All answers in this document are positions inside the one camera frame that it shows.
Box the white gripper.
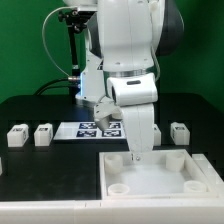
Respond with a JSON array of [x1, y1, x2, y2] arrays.
[[121, 104, 154, 161]]

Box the white square tabletop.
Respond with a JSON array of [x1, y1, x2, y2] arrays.
[[99, 149, 224, 200]]

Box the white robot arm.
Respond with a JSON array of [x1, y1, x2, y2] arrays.
[[63, 0, 184, 160]]

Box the white marker tag sheet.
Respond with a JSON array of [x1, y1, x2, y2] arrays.
[[54, 122, 125, 140]]

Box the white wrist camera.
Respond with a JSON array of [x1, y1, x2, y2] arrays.
[[94, 96, 121, 131]]

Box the white L-shaped obstacle wall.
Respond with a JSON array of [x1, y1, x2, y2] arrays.
[[0, 153, 224, 224]]

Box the black base cables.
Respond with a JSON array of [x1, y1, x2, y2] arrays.
[[35, 75, 82, 96]]

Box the grey camera cable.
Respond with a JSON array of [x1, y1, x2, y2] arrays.
[[41, 5, 80, 78]]

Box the black camera on stand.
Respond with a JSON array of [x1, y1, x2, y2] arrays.
[[78, 11, 96, 19]]

